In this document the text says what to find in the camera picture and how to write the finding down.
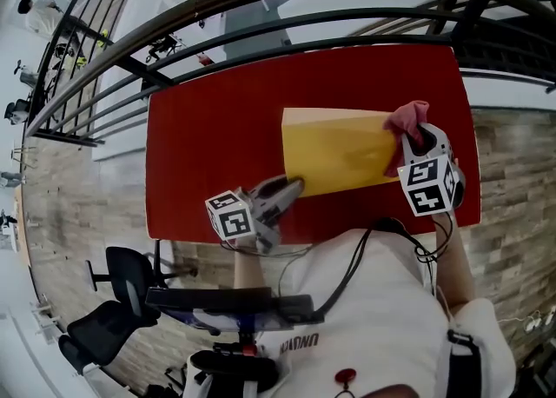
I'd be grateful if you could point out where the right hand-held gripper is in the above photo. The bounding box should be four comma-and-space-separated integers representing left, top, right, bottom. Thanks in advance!
397, 123, 467, 218

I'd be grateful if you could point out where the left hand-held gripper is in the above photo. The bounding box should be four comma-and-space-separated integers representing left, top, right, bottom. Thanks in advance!
204, 175, 306, 255

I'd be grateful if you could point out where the red cloth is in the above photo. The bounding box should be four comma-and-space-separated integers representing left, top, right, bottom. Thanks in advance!
382, 100, 431, 178

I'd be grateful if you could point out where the yellow trash bin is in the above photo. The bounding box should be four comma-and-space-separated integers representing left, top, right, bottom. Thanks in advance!
281, 107, 407, 199

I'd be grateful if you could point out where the person's left forearm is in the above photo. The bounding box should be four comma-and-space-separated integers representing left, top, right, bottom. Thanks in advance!
233, 237, 268, 291

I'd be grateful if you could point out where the person's right forearm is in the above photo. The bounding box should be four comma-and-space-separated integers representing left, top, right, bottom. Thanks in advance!
433, 209, 477, 315

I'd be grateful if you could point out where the black chest-mounted device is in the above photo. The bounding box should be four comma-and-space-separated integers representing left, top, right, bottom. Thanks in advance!
144, 286, 326, 333

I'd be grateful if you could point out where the person's white shirt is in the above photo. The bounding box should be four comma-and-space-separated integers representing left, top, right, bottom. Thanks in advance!
182, 222, 518, 398

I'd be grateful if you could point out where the black office chair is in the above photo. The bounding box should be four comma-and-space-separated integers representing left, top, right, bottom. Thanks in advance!
57, 246, 199, 376

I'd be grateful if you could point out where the black pouch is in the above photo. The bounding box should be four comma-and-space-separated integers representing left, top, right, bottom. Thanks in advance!
189, 348, 280, 394

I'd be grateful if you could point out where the thin black cable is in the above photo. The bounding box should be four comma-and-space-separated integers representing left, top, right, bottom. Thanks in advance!
219, 239, 314, 297

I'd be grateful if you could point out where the thick black cable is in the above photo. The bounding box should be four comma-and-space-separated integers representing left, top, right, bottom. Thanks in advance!
311, 216, 455, 320

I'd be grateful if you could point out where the black shoulder strap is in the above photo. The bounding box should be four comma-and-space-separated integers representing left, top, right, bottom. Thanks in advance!
446, 328, 482, 398

